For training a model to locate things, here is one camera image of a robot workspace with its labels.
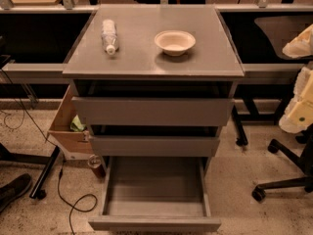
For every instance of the clear plastic water bottle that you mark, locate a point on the clear plastic water bottle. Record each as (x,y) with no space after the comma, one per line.
(109,37)

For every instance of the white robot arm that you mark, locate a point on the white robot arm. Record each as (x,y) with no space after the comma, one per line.
(298,114)

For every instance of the grey drawer cabinet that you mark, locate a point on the grey drawer cabinet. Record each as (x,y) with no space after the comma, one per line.
(139,69)

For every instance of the grey middle drawer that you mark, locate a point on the grey middle drawer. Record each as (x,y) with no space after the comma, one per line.
(154,146)

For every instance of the grey top drawer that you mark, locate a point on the grey top drawer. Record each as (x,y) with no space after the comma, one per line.
(157,111)

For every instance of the grey open bottom drawer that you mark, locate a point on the grey open bottom drawer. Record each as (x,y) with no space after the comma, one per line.
(158,194)

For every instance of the white paper bowl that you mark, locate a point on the white paper bowl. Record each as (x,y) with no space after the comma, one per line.
(175,43)

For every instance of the brown can on floor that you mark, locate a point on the brown can on floor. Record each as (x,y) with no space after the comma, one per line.
(94,162)

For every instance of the green crumpled cloth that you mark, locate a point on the green crumpled cloth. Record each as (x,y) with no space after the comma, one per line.
(76,125)

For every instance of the brown cardboard box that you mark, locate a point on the brown cardboard box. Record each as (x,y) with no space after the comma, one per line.
(75,145)

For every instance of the black table leg base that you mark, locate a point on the black table leg base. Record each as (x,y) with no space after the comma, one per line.
(48,161)

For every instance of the black office chair base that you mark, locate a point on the black office chair base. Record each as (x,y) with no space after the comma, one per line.
(294,169)

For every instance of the black shoe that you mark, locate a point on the black shoe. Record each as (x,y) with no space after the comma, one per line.
(14,190)

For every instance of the grey metal rail beam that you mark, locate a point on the grey metal rail beam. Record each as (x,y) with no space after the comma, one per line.
(53,73)

